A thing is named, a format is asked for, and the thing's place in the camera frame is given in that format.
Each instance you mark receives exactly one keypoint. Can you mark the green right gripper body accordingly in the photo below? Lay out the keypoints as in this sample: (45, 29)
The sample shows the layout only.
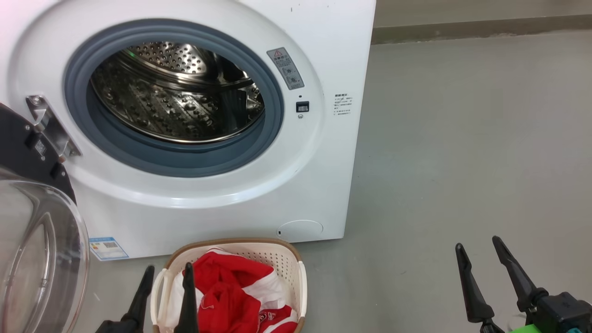
(527, 329)

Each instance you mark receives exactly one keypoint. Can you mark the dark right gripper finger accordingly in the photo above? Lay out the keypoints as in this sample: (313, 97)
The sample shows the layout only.
(476, 298)
(520, 282)

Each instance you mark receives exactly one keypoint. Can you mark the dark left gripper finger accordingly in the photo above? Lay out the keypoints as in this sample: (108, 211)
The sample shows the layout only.
(138, 307)
(188, 310)

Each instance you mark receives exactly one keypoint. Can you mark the red and white garment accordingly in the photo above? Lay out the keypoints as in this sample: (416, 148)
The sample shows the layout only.
(222, 296)

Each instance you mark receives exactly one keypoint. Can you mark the black round glass washer door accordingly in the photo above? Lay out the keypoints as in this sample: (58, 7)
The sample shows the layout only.
(18, 143)

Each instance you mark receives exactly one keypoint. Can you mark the cream perforated laundry basket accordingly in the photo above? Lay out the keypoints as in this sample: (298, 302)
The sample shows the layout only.
(277, 259)

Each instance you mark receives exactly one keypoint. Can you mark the white front-load washing machine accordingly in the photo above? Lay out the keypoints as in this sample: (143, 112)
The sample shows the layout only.
(323, 185)

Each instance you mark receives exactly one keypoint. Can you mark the silver metal door hinge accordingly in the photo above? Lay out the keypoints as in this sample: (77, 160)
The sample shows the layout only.
(51, 127)

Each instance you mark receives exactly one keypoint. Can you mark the grey rubber door gasket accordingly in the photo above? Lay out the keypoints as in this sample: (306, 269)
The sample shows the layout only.
(76, 106)

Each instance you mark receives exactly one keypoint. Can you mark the stainless steel washing machine drum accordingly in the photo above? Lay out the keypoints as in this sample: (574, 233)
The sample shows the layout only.
(175, 97)

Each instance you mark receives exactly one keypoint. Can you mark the black door latch socket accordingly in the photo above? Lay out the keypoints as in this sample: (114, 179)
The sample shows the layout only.
(302, 107)

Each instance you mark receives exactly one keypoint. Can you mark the blue energy label sticker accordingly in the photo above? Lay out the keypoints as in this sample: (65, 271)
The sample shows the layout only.
(108, 249)

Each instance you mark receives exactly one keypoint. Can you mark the round white filter cover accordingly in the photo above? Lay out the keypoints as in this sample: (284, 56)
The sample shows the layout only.
(300, 229)

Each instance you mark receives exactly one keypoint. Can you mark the small printed text sticker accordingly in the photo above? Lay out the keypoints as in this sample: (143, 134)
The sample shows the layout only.
(343, 104)

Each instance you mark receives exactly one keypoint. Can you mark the grey warning sticker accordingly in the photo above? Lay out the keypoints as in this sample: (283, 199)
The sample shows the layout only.
(286, 68)

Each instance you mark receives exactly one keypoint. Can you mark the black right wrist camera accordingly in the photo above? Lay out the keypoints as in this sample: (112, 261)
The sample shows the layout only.
(564, 312)

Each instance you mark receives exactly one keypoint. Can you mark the grey wall baseboard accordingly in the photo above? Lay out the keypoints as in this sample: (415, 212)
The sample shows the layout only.
(481, 28)

